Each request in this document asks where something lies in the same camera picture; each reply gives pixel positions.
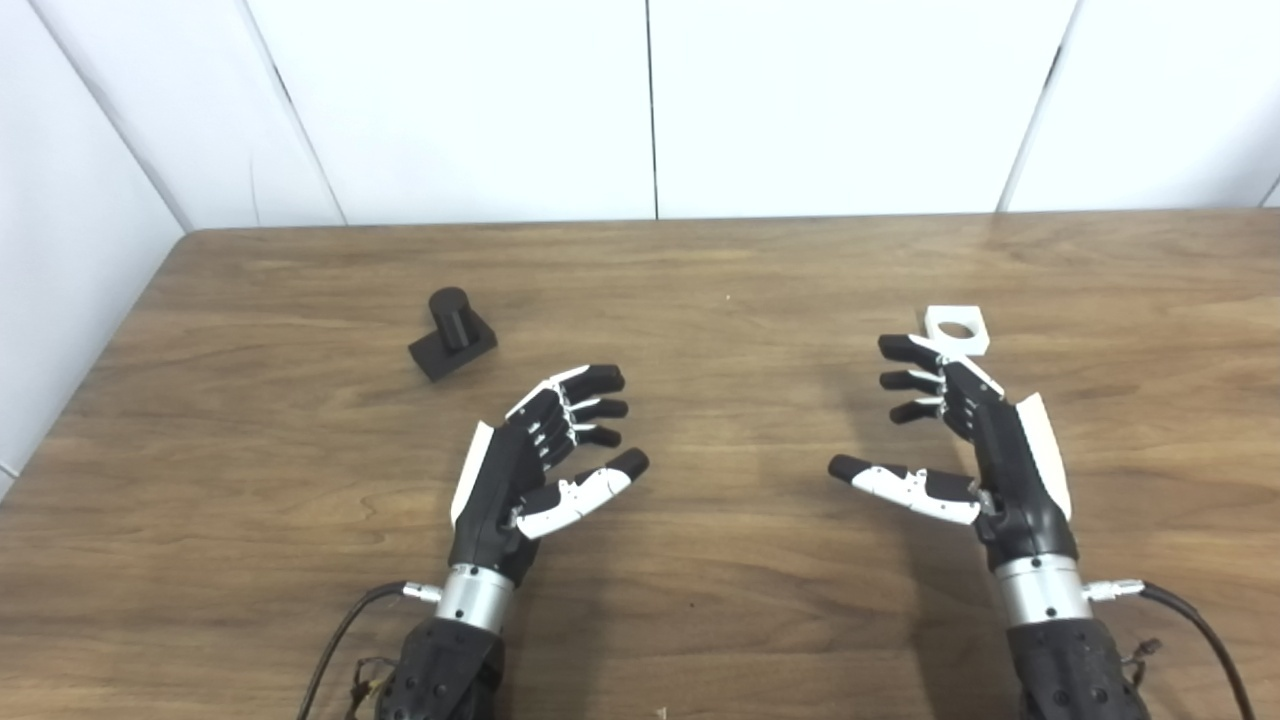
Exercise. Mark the black peg with square base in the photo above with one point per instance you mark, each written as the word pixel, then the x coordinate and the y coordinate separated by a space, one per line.
pixel 452 335

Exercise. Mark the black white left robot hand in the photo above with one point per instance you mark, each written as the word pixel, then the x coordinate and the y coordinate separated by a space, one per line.
pixel 500 480

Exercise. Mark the white square piece with hole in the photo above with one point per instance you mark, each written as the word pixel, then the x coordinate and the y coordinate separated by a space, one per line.
pixel 972 340

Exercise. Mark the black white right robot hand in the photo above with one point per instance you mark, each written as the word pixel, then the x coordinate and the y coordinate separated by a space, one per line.
pixel 1015 470

